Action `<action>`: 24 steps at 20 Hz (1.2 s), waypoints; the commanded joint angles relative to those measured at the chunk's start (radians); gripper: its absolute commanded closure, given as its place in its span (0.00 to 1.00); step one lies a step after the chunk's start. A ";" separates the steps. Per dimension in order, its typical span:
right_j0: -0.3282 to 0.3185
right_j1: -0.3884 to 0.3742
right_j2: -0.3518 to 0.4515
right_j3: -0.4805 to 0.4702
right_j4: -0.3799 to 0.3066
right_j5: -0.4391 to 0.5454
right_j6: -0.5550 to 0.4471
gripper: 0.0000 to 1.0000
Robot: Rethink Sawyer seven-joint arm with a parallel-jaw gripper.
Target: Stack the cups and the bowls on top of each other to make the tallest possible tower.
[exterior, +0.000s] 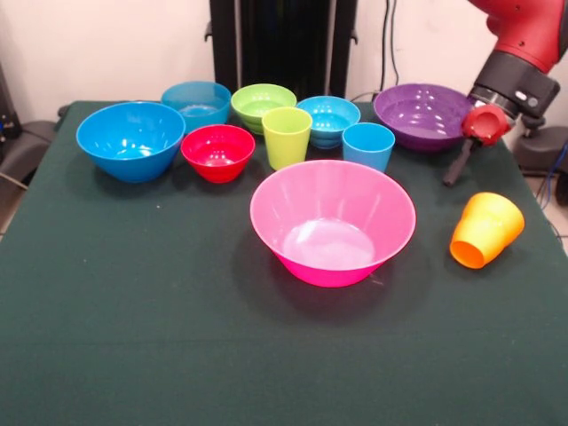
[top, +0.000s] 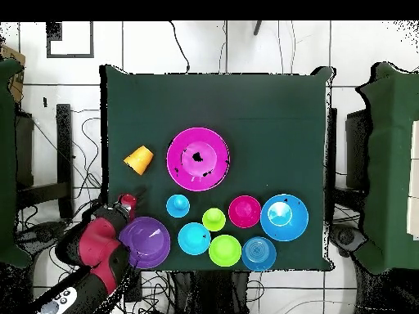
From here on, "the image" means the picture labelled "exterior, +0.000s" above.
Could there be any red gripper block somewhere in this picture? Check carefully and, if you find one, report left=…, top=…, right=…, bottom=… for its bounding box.
left=442, top=105, right=511, bottom=187

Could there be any large purple bowl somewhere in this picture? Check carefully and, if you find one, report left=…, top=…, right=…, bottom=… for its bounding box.
left=373, top=83, right=474, bottom=154

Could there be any orange cup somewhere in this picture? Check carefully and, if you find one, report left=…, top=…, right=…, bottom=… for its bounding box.
left=461, top=192, right=526, bottom=249
left=449, top=217, right=509, bottom=270

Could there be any large pink bowl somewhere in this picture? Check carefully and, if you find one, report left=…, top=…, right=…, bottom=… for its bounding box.
left=249, top=159, right=417, bottom=288

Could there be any dark grey machine base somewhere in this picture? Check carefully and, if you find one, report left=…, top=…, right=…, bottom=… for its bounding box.
left=516, top=113, right=568, bottom=178
left=0, top=119, right=59, bottom=187

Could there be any blue cup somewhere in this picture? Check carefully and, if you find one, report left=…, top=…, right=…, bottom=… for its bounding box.
left=341, top=122, right=396, bottom=173

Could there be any small cyan bowl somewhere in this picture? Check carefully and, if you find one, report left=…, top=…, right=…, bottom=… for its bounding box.
left=296, top=95, right=362, bottom=149

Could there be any green cup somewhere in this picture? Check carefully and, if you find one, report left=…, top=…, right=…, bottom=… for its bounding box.
left=261, top=106, right=314, bottom=171

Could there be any small green bowl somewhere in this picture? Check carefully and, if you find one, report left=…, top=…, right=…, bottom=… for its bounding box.
left=230, top=83, right=298, bottom=136

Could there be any small red bowl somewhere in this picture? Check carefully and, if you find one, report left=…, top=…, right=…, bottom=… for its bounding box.
left=179, top=124, right=256, bottom=185

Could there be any small blue bowl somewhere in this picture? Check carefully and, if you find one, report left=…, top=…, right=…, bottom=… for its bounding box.
left=160, top=80, right=233, bottom=136

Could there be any large blue bowl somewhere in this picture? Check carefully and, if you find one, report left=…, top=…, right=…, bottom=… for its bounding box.
left=75, top=101, right=186, bottom=185

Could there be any dark green tablecloth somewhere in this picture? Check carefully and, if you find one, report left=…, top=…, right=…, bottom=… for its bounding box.
left=0, top=99, right=568, bottom=426

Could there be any black equipment case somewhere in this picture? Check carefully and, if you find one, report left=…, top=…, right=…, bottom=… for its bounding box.
left=0, top=64, right=21, bottom=147

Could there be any black wall cable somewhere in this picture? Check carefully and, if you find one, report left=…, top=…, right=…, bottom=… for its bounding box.
left=379, top=0, right=401, bottom=99

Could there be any black pedestal column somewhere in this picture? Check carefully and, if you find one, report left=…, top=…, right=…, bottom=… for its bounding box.
left=203, top=0, right=359, bottom=104

